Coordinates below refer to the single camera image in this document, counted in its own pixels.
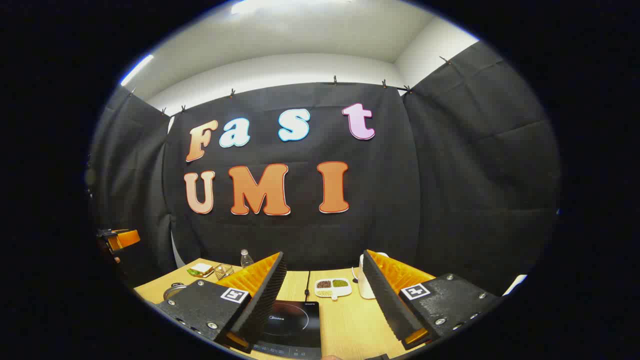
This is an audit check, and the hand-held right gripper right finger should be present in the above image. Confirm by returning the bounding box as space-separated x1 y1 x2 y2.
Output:
361 249 503 351

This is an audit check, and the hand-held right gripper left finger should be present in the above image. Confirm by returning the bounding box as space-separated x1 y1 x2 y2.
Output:
156 251 288 355

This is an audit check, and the black induction cooktop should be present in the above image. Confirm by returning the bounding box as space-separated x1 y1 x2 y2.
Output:
252 300 322 360

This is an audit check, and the steel pot with black handle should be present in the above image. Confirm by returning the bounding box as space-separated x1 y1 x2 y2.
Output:
163 282 189 302

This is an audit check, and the white toaster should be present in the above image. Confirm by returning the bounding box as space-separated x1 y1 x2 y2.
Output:
358 252 390 300

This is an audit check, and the white divided dish with beans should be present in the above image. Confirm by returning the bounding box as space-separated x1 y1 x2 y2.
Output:
314 278 352 301

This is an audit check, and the white board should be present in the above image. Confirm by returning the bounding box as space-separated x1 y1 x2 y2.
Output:
502 274 528 297

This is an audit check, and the black backdrop cloth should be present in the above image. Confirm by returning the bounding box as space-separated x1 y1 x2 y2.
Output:
89 41 561 296

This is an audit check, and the row of backdrop clips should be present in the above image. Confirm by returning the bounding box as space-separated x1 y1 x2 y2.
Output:
129 56 453 117

